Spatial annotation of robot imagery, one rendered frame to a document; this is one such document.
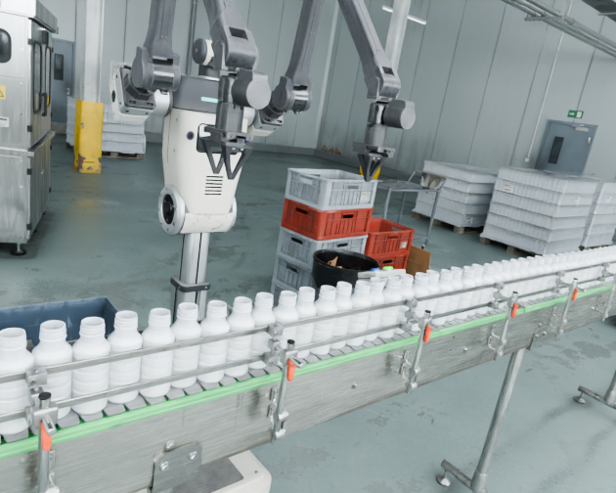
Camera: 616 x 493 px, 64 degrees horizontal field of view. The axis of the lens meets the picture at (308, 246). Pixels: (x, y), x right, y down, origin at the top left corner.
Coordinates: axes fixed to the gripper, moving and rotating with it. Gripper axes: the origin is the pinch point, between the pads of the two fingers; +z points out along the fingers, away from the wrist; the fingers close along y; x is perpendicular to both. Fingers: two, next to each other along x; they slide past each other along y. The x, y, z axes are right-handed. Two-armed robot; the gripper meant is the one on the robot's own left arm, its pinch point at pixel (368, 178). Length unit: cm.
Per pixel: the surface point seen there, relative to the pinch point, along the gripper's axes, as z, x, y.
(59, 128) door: 101, -190, 1185
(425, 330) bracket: 34.8, -5.3, -25.1
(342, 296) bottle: 26.7, 17.1, -15.1
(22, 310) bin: 46, 76, 42
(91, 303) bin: 46, 59, 42
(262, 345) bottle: 35, 40, -17
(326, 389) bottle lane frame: 49, 21, -19
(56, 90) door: 16, -182, 1183
